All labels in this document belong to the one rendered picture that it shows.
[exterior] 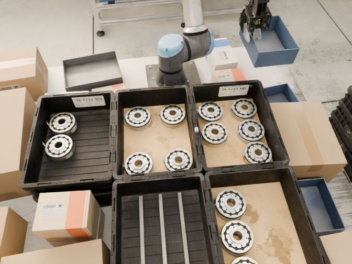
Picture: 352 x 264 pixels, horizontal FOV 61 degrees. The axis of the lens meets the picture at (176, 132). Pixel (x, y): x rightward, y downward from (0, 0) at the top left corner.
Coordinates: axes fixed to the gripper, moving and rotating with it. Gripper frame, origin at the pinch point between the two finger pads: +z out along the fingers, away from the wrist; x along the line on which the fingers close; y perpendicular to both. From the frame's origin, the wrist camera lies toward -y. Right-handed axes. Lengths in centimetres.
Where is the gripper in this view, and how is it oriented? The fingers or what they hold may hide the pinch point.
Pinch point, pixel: (249, 37)
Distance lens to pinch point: 116.6
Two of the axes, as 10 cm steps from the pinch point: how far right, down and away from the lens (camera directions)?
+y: 1.3, 8.1, -5.7
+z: 0.9, 5.6, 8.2
